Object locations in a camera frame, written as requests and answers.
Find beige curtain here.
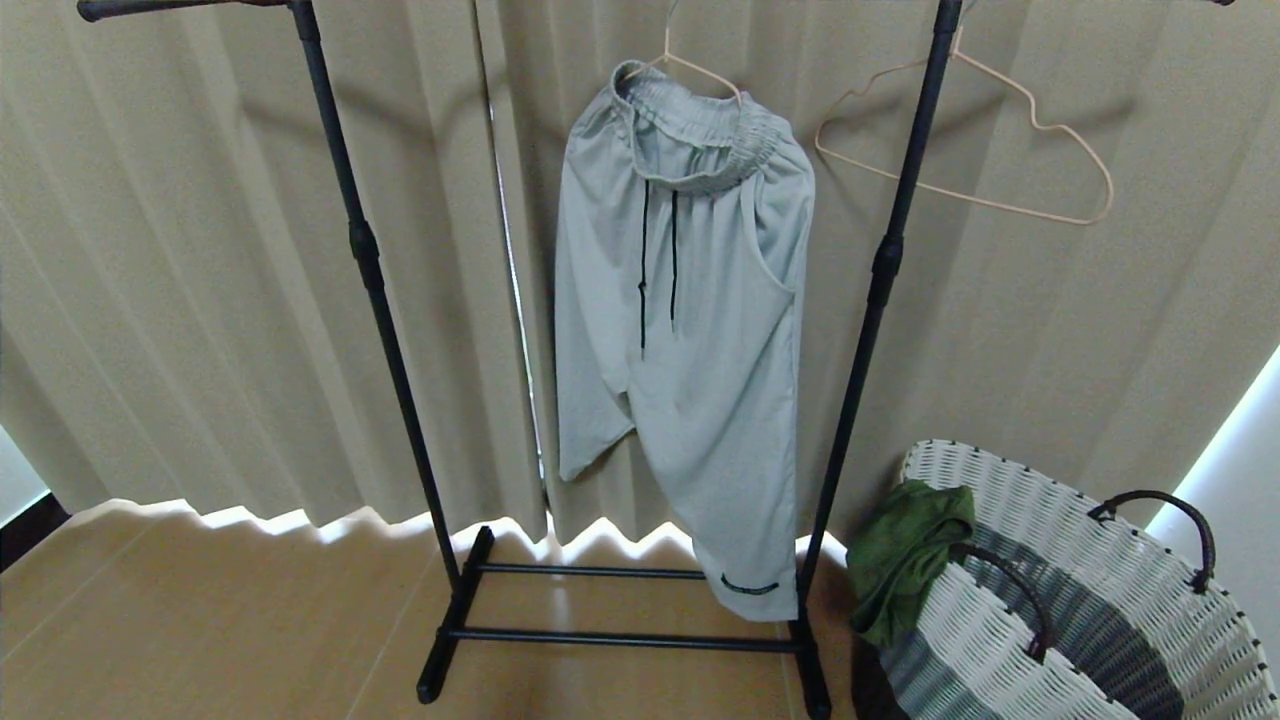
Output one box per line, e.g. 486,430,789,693
0,0,1280,548

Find green garment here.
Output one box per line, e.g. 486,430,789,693
847,480,977,649

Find pale grey shorts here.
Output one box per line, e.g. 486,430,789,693
553,60,817,624

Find pink clothes hanger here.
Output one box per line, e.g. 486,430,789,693
815,25,1116,227
640,0,747,103

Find black clothes rack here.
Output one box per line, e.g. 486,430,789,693
78,0,1236,720

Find white laundry basket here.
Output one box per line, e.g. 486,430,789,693
880,440,1280,720

